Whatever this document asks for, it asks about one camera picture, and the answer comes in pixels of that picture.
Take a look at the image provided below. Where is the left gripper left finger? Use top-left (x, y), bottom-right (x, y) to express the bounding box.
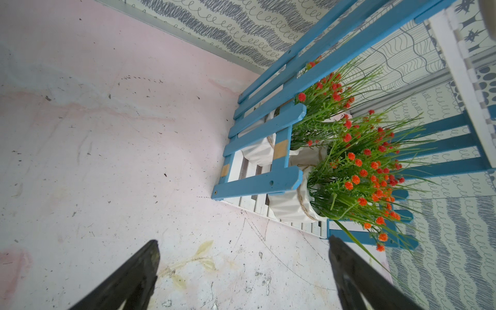
top-left (71, 240), bottom-right (160, 309)

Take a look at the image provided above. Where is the orange flower potted plant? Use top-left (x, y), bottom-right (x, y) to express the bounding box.
top-left (269, 112), bottom-right (424, 252)

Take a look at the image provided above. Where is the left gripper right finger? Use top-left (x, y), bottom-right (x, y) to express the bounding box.
top-left (329, 236), bottom-right (421, 310)

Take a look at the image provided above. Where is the blue white slatted rack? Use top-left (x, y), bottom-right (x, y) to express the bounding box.
top-left (212, 1), bottom-right (495, 242)

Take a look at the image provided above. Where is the red flower plant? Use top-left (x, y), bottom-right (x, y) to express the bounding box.
top-left (239, 56), bottom-right (384, 167)

